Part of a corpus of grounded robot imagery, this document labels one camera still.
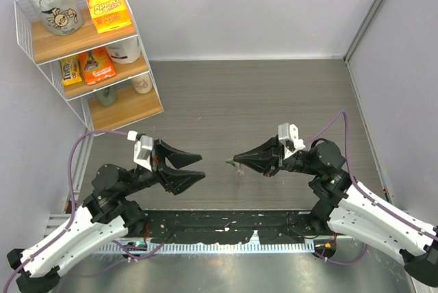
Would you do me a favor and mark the orange yellow snack box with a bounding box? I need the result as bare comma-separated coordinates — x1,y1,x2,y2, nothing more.
86,0,132,34

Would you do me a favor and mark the green bottle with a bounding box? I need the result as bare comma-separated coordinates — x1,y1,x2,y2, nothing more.
94,86,117,107

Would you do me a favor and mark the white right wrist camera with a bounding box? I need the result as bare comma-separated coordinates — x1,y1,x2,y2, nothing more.
278,123,306,160

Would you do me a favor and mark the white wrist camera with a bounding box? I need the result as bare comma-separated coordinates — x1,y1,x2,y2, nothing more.
278,123,306,160
127,130,153,172

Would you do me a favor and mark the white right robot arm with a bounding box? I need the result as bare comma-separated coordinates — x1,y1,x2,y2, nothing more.
233,137,437,288

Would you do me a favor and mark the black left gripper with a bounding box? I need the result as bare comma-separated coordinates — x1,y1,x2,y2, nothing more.
121,138,206,195

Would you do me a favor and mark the white wire shelf rack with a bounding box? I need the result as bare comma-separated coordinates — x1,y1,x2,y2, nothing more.
14,0,164,136

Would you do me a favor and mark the orange snack packet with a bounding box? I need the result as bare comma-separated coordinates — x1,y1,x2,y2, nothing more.
78,47,116,86

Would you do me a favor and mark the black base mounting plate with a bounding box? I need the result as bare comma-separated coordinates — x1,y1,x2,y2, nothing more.
121,210,335,245

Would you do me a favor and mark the yellow candy bag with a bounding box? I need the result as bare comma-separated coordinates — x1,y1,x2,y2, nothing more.
60,55,82,86

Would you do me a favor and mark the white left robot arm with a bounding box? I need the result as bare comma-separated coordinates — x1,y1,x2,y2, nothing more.
7,131,205,292

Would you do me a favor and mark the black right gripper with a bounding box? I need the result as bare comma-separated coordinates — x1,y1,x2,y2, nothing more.
234,133,321,176

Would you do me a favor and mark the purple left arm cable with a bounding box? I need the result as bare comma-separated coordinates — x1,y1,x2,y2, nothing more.
4,129,144,293

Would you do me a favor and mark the grey paper bag with cartoon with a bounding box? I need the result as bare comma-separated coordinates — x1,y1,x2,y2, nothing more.
28,0,84,36

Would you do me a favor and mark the white paper towel roll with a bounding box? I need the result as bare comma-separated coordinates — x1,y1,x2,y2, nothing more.
105,37,141,64

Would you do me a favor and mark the cream white bottle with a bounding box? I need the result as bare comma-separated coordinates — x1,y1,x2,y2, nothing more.
131,73,153,94

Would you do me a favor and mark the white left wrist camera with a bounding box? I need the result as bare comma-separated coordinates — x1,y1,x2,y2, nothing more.
127,130,153,172

